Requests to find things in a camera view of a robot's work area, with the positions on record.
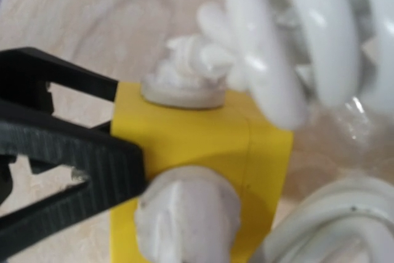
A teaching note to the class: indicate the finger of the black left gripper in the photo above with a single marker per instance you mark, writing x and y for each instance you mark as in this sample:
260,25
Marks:
114,168
26,74

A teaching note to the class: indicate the yellow cube socket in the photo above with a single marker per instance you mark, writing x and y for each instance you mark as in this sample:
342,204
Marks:
234,140

